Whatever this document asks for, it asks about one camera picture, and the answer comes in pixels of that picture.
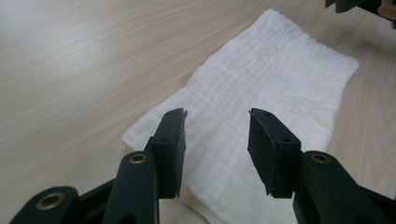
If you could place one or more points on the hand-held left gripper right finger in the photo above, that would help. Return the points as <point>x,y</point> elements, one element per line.
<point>274,152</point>

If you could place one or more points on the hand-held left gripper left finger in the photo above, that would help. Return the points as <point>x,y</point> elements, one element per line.
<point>169,152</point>

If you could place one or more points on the white cloth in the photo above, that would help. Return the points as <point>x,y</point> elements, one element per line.
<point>258,87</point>

